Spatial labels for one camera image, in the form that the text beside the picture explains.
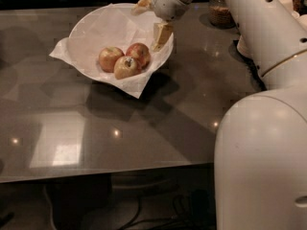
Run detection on red apple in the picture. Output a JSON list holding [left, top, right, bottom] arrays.
[[126, 43, 151, 68]]

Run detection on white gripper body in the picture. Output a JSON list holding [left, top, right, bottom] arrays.
[[152, 0, 188, 21]]

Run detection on red-yellow apple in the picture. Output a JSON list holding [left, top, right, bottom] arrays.
[[114, 56, 141, 80], [98, 46, 124, 73]]

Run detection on black mat under plates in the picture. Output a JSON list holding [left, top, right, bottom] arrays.
[[236, 50, 267, 91]]

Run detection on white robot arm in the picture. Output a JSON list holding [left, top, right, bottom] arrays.
[[214, 0, 307, 230]]

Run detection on tall stack of plates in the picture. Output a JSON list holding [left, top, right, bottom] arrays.
[[237, 36, 252, 59]]

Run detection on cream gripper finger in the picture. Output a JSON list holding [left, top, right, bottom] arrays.
[[130, 0, 153, 16], [152, 22, 174, 52]]

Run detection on white paper liner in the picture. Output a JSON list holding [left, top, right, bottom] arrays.
[[49, 3, 174, 100]]

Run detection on black cables on floor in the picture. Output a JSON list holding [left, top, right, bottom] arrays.
[[116, 189, 217, 230]]

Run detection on front red-yellow apple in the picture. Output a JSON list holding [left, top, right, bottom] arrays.
[[114, 56, 141, 80]]

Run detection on left red-yellow apple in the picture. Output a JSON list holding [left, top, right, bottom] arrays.
[[98, 46, 124, 73]]

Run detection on white bowl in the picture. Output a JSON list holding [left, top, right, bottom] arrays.
[[67, 3, 175, 83]]

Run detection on glass jar with grains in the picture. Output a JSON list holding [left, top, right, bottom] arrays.
[[208, 0, 235, 29]]

